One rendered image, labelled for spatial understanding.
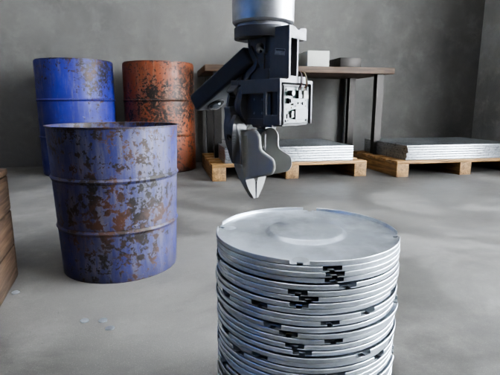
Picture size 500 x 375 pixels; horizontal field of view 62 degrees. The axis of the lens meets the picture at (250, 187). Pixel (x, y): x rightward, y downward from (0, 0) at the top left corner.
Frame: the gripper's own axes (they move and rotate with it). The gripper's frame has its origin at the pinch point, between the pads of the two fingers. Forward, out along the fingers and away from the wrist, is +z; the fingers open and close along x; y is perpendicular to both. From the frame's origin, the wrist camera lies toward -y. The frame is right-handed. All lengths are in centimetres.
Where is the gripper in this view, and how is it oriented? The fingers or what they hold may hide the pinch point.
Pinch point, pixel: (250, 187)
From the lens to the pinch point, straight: 56.3
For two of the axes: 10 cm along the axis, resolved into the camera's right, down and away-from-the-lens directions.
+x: 6.3, -1.5, 7.6
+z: 0.0, 9.8, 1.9
